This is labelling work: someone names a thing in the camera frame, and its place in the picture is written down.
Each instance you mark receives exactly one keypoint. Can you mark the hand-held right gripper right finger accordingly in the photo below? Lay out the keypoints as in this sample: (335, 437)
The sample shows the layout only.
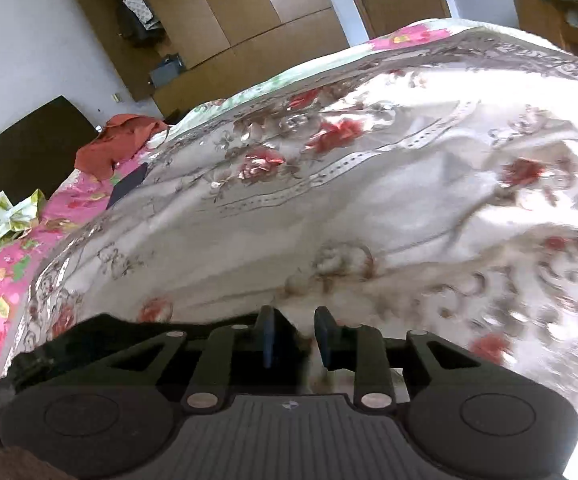
(325, 335)

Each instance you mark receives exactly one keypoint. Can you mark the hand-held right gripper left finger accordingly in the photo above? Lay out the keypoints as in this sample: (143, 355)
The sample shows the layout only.
(268, 335)

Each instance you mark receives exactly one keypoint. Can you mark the black pants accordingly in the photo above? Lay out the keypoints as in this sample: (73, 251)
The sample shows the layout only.
(94, 335)

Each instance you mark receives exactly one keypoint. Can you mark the floral satin blanket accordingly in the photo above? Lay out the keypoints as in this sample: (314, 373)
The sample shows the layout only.
(369, 200)

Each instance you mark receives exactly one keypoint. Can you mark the dark blue phone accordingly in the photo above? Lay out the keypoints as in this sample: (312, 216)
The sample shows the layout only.
(126, 185)

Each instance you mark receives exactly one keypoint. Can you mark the pink printed bedsheet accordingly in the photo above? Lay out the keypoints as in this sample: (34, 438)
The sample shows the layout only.
(69, 200)

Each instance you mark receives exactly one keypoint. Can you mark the red cloth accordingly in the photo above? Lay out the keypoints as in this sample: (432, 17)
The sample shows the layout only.
(109, 145)

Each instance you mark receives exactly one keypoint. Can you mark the grey box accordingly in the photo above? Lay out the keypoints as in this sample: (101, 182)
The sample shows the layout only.
(166, 71)

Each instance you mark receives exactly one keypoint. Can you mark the green leaf print cloth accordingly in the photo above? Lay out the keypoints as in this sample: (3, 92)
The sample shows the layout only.
(4, 222)

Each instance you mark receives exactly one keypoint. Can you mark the dark wooden headboard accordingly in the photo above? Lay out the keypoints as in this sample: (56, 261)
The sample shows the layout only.
(24, 155)

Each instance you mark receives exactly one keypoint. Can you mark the wooden wardrobe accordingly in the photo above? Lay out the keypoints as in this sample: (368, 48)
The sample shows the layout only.
(269, 10)

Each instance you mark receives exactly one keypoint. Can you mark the wooden door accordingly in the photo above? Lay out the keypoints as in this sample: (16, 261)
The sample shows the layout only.
(399, 0)

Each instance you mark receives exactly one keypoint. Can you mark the hanging clothes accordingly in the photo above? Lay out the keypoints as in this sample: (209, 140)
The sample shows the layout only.
(139, 10)

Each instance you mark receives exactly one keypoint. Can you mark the wooden dresser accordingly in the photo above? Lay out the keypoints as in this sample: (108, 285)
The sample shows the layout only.
(539, 17)

